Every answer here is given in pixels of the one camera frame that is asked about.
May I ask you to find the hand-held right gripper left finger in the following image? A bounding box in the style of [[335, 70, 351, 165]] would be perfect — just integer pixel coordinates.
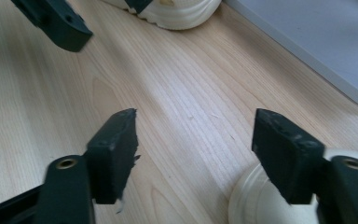
[[84, 107, 142, 206]]

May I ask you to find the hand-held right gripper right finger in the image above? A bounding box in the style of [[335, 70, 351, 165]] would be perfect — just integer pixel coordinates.
[[251, 107, 326, 205]]

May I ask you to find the cream clog shoe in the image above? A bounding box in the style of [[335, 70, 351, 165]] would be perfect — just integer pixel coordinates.
[[101, 0, 223, 31], [227, 148, 358, 224]]

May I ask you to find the white storage box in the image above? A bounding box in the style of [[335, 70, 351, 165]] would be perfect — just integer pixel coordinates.
[[223, 0, 358, 110]]

